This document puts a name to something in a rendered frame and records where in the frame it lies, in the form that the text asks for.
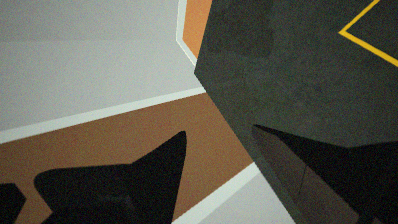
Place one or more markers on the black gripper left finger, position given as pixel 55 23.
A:
pixel 147 188

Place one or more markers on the yellow rectangular outline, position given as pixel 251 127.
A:
pixel 363 43

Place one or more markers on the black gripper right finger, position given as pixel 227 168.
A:
pixel 329 184

